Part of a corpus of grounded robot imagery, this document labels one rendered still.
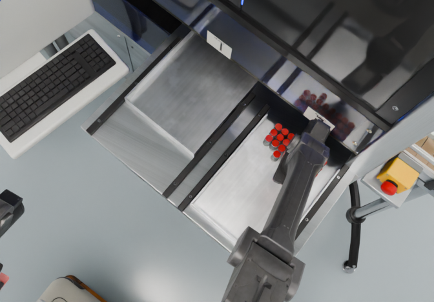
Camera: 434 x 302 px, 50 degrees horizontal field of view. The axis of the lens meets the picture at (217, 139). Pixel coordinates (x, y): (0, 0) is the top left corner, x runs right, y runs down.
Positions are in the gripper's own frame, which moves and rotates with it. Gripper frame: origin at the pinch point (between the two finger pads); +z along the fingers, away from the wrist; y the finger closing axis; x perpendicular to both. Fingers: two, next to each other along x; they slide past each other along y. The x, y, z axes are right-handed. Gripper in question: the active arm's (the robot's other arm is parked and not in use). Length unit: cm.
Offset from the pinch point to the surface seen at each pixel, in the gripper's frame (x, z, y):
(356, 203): -41, 80, 28
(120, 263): 43, 94, -40
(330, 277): -45, 94, -5
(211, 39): 34.2, -9.0, 24.1
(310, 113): 1.2, -8.9, 15.8
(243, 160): 12.3, 5.6, 0.8
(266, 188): 3.1, 5.7, -3.7
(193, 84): 35.4, 5.3, 15.7
